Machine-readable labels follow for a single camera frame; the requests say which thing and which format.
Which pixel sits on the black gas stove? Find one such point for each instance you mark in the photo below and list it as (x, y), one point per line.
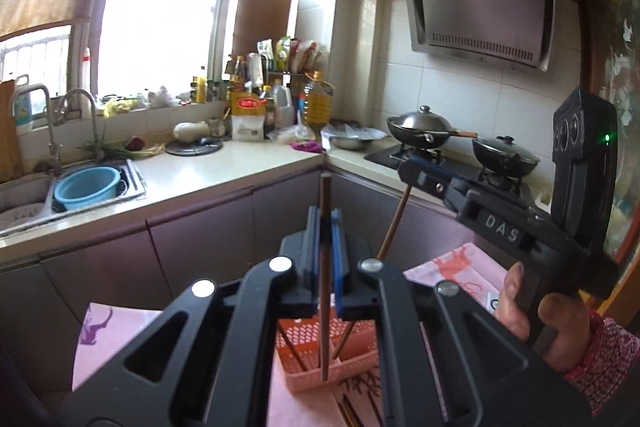
(385, 155)

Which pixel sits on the large cooking oil bottle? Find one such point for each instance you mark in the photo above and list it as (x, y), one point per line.
(317, 107)

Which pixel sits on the black wok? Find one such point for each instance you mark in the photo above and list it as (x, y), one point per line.
(505, 168)

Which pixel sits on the white teal container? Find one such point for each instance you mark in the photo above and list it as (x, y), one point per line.
(22, 112)

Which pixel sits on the pink plastic utensil basket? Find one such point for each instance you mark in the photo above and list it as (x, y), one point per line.
(300, 382)

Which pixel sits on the white colander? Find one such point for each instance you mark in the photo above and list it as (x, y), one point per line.
(25, 217)

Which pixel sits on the dark sauce bottle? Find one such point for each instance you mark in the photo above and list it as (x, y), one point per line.
(240, 72)

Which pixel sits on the steel basin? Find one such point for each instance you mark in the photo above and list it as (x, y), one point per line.
(355, 141)

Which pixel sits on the round black pot lid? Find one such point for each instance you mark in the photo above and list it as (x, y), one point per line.
(190, 148)

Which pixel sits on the yellow bottle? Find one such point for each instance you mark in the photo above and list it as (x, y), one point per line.
(200, 89)

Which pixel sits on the white gourd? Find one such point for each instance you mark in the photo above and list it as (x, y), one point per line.
(190, 132)

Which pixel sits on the curved steel faucet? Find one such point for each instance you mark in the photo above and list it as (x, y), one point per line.
(92, 117)

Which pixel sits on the pink printed tablecloth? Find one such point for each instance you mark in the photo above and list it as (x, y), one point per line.
(115, 347)

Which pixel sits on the kitchen window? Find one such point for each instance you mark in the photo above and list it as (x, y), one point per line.
(165, 7)

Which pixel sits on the clear plastic bag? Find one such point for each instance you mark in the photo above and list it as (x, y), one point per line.
(285, 136)

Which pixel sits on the white plastic jug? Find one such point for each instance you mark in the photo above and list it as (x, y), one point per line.
(284, 107)

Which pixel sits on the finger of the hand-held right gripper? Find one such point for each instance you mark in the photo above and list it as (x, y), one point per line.
(430, 182)
(430, 162)

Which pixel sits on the wooden cutting board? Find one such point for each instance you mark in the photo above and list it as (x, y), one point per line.
(9, 132)

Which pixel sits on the white bag with red label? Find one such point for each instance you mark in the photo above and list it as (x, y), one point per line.
(248, 127)

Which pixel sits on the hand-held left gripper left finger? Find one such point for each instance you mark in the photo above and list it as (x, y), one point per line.
(314, 257)

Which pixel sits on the yellow green vegetables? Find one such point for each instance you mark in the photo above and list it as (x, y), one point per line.
(117, 107)

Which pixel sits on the brown wooden panel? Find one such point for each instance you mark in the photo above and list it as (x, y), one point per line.
(260, 22)

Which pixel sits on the green onions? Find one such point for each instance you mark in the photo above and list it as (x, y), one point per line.
(125, 153)

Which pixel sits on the glass wok lid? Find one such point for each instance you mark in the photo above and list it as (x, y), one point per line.
(505, 149)

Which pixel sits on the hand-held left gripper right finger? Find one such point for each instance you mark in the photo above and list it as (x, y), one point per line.
(341, 267)

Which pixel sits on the blue plastic basin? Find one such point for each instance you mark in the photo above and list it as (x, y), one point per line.
(85, 192)

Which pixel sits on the metal wok lid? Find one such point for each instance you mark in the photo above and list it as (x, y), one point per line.
(422, 119)

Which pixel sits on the person's right hand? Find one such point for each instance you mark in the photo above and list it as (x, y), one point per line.
(565, 332)

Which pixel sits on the dark wooden chopstick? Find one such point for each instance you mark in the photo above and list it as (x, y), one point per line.
(395, 222)
(356, 414)
(347, 412)
(292, 348)
(325, 347)

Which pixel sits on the white plastic bag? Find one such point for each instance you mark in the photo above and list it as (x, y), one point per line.
(162, 97)

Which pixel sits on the person's right forearm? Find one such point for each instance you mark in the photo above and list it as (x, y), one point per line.
(610, 357)

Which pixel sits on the steel sink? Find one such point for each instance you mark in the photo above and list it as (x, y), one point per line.
(135, 187)

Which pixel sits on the steel range hood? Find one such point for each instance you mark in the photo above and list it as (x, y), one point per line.
(480, 2)

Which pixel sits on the tall steel faucet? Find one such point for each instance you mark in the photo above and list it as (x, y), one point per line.
(50, 132)

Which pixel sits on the pile of seasoning packets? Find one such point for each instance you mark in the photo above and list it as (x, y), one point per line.
(290, 52)

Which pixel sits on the purple cloth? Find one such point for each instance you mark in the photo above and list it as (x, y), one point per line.
(307, 147)

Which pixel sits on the red onion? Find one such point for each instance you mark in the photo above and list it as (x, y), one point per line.
(134, 143)

